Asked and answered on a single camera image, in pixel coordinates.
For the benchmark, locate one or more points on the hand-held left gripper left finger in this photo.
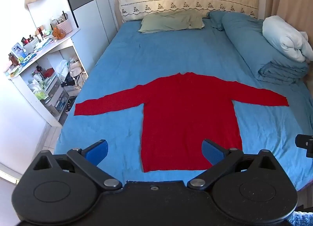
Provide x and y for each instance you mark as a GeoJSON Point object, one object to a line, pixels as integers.
{"type": "Point", "coordinates": [97, 151]}

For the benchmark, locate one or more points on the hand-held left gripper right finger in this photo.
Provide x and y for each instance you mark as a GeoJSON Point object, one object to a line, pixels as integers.
{"type": "Point", "coordinates": [211, 151]}

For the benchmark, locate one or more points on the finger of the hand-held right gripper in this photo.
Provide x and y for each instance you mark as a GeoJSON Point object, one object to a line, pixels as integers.
{"type": "Point", "coordinates": [301, 140]}

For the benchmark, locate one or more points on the red long-sleeved sweater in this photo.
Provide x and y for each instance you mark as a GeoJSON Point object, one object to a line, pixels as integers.
{"type": "Point", "coordinates": [188, 121]}

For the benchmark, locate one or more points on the blue fuzzy cloth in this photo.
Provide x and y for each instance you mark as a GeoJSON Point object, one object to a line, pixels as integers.
{"type": "Point", "coordinates": [302, 219]}

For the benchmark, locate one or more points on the beige tote bag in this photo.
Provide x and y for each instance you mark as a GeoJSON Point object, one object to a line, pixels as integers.
{"type": "Point", "coordinates": [77, 69]}

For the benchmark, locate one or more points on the white plastic bag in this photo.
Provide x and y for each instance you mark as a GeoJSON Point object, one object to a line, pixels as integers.
{"type": "Point", "coordinates": [62, 68]}

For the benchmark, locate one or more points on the red box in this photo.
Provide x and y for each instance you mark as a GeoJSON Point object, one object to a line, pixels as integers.
{"type": "Point", "coordinates": [47, 72]}

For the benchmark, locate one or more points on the white shelf unit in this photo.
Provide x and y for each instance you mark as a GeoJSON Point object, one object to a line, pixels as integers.
{"type": "Point", "coordinates": [49, 69]}

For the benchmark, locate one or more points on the white pillow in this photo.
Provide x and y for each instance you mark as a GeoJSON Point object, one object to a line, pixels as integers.
{"type": "Point", "coordinates": [283, 36]}

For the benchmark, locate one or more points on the blue rolled duvet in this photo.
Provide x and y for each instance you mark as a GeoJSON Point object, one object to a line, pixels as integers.
{"type": "Point", "coordinates": [247, 42]}

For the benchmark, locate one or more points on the blue bed sheet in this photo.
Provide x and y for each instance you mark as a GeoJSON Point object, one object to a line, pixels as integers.
{"type": "Point", "coordinates": [151, 52]}

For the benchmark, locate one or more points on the orange plush toy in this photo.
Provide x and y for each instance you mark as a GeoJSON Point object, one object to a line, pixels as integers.
{"type": "Point", "coordinates": [58, 33]}

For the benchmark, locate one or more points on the brown bottle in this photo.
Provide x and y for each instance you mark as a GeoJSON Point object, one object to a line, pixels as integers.
{"type": "Point", "coordinates": [13, 59]}

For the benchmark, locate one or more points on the blue printed card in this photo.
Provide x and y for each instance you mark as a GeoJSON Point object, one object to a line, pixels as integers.
{"type": "Point", "coordinates": [19, 50]}

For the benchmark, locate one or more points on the pink storage basket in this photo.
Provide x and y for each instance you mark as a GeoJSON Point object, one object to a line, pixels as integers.
{"type": "Point", "coordinates": [65, 26]}

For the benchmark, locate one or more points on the green pillow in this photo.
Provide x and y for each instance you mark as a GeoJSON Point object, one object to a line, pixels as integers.
{"type": "Point", "coordinates": [171, 22]}

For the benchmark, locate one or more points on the white and grey wardrobe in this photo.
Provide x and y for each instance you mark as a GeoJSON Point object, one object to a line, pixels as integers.
{"type": "Point", "coordinates": [90, 6]}

